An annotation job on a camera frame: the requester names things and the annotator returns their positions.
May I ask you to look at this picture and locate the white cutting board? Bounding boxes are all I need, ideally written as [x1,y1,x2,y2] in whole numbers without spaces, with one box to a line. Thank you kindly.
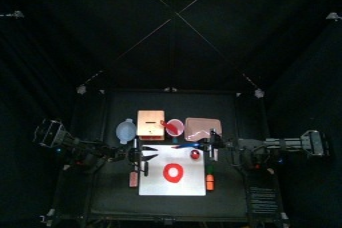
[138,144,207,197]

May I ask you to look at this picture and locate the small pink block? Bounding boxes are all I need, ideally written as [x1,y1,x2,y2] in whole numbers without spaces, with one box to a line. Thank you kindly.
[129,171,139,188]

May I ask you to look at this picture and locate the pink square tray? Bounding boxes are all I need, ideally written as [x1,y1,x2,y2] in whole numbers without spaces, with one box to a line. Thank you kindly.
[183,117,223,143]

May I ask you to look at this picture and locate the pink plastic cup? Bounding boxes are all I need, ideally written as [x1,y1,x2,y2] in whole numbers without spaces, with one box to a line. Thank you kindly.
[165,118,186,138]

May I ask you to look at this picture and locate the pale blue bowl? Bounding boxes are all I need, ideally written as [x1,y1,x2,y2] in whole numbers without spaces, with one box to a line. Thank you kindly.
[115,118,138,145]

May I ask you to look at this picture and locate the red plastic tool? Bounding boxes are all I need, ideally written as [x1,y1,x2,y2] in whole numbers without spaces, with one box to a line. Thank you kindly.
[159,120,178,133]

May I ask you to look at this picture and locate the wooden box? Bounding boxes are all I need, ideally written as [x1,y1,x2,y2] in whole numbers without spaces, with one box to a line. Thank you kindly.
[137,110,166,141]

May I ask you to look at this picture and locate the orange toy carrot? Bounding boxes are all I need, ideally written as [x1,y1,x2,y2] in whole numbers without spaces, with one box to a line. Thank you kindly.
[205,165,217,192]

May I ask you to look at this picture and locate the white text label sticker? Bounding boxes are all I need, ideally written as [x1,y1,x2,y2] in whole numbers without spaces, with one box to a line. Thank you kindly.
[249,186,278,218]

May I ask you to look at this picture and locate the red play dough ring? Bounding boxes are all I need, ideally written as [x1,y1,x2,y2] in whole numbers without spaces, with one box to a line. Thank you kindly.
[162,162,185,184]

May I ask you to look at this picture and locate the thin diagonal cord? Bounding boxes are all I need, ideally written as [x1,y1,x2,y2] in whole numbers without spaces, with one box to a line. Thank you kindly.
[82,0,237,87]
[125,0,261,90]

